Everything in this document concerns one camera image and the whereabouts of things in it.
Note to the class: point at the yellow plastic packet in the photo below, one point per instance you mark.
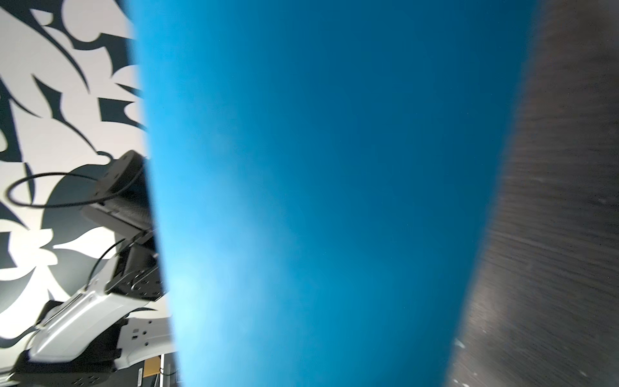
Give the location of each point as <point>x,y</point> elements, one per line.
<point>152,367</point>

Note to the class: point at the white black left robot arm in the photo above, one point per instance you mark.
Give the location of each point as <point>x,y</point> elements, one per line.
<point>97,332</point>

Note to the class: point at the blue rectangular paper sheet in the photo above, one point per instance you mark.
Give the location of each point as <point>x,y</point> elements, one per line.
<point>321,174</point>

